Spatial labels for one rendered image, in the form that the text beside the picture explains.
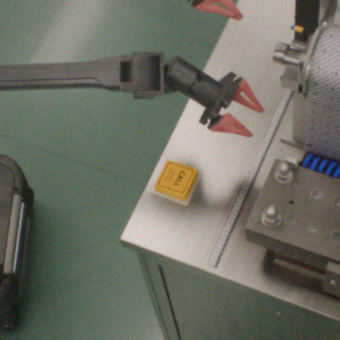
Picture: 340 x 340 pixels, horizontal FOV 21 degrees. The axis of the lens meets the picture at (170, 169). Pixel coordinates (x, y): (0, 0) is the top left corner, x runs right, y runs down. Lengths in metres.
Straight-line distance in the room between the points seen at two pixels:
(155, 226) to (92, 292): 0.97
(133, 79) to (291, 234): 0.41
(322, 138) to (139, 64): 0.37
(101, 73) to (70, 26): 1.63
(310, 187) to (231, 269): 0.23
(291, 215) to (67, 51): 1.71
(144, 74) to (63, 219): 1.30
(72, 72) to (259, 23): 0.56
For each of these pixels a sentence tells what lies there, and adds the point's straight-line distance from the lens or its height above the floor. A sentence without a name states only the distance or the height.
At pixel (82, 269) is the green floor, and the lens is 2.84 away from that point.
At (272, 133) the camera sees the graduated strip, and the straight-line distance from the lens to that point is 1.95.
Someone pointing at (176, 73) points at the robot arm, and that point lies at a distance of 1.71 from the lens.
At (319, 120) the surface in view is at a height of 1.15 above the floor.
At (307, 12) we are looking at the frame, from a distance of 2.00.
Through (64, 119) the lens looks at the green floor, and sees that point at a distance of 3.11.
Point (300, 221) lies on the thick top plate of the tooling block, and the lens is 1.71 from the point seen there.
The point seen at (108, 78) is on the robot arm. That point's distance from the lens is 1.71.
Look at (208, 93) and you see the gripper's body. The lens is 1.72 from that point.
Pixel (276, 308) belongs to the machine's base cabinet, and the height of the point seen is 0.83.
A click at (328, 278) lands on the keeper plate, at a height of 0.98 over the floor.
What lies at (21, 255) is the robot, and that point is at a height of 0.16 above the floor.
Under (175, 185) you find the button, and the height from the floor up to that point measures 0.92.
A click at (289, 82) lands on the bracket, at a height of 1.13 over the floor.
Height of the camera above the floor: 2.58
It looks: 61 degrees down
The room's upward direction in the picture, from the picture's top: 12 degrees counter-clockwise
